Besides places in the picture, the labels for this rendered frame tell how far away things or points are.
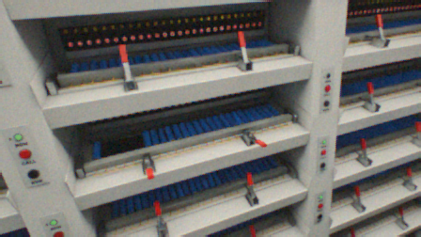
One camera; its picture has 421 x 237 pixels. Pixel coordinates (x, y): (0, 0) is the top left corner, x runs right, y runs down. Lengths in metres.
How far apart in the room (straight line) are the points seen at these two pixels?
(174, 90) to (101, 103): 0.15
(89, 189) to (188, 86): 0.31
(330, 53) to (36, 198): 0.74
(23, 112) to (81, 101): 0.09
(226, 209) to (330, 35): 0.54
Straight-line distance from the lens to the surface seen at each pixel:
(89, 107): 0.51
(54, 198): 0.60
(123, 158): 0.60
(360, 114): 0.87
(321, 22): 0.67
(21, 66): 0.52
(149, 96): 0.51
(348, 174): 0.92
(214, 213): 0.72
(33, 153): 0.55
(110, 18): 0.69
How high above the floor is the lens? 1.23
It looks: 20 degrees down
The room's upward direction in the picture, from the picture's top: 6 degrees counter-clockwise
